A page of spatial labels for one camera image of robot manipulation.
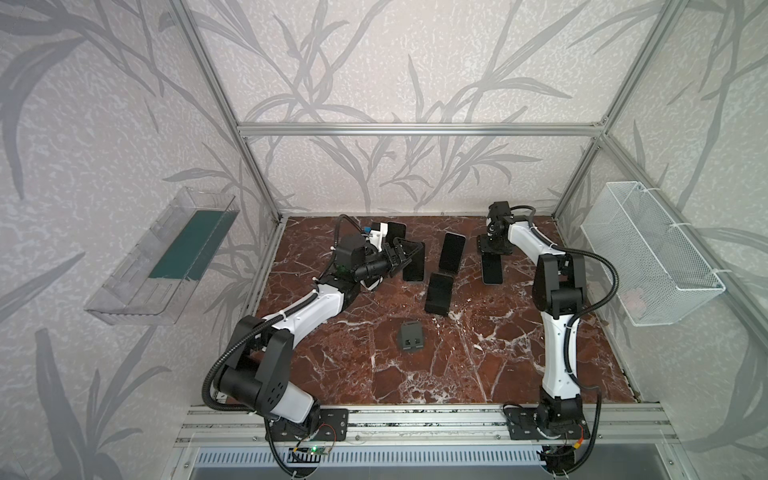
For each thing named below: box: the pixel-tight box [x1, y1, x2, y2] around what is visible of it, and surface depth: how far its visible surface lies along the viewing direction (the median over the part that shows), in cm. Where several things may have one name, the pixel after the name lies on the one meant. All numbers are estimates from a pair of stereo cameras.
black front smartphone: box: [481, 253, 503, 286], surface depth 104 cm
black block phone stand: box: [401, 321, 424, 351], surface depth 85 cm
